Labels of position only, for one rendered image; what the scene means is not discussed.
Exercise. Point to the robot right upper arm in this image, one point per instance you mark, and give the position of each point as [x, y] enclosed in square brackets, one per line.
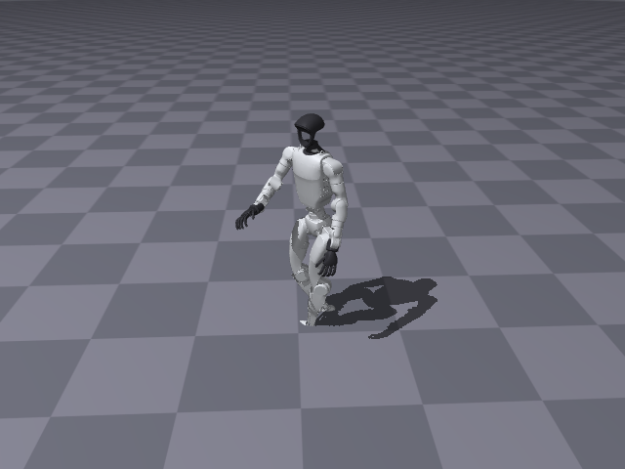
[285, 163]

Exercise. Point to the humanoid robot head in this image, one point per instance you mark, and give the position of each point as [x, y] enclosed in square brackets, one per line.
[309, 123]

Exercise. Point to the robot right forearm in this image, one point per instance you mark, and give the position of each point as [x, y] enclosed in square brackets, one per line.
[265, 195]

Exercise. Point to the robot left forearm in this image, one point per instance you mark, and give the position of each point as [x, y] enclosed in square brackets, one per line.
[338, 220]

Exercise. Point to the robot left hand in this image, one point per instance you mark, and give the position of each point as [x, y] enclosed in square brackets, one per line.
[329, 259]

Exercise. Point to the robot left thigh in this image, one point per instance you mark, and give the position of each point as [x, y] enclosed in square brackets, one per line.
[317, 253]

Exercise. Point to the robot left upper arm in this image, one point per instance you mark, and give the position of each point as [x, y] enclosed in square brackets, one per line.
[333, 170]

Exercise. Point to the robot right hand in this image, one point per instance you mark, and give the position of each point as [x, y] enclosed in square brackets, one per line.
[253, 210]

